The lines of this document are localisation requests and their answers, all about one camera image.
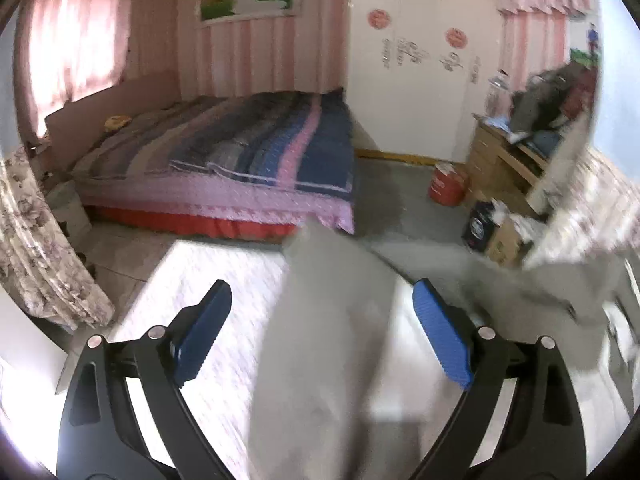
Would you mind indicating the cardboard box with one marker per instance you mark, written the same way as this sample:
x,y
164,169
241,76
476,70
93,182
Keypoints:
x,y
507,245

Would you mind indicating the white wardrobe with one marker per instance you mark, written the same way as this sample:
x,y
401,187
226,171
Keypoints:
x,y
415,95

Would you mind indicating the pale pink floral sheet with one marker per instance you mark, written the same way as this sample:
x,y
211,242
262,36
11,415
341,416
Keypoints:
x,y
215,280

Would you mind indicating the bed with pink bedspread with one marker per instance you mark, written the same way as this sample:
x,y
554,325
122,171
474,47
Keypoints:
x,y
280,195

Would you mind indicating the red round sticker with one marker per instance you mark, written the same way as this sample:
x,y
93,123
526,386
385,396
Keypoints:
x,y
455,37
378,17

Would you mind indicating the light blue cloth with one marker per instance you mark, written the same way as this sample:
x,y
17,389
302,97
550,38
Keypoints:
x,y
497,124

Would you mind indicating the brown floral curtain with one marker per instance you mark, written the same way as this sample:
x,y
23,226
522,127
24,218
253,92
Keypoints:
x,y
35,250

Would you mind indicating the grey garment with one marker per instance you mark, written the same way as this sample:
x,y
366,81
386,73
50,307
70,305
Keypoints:
x,y
320,335

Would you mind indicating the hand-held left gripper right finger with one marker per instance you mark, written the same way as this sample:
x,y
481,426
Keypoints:
x,y
442,330

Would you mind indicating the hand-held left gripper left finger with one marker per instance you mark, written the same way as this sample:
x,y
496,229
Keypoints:
x,y
200,340

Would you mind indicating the grey nightstand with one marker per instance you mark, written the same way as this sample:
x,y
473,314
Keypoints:
x,y
67,205

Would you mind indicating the wooden desk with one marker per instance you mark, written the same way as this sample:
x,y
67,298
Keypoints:
x,y
492,160

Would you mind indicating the yellow soft toy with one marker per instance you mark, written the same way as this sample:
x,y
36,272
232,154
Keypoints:
x,y
117,122

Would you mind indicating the pink striped ruffled curtain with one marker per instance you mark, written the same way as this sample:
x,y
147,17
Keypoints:
x,y
530,35

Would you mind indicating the pink window curtain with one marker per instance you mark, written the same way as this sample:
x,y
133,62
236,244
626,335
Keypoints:
x,y
75,40

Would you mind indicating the pile of dark clothes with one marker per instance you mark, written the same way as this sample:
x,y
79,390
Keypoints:
x,y
545,95

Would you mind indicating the clear glass bottle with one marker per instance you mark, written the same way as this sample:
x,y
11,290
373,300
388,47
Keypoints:
x,y
496,92

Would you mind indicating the beige hanging cloth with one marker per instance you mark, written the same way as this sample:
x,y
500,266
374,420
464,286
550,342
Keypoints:
x,y
560,180

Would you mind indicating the striped blue pink blanket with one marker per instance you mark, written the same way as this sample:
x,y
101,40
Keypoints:
x,y
280,135

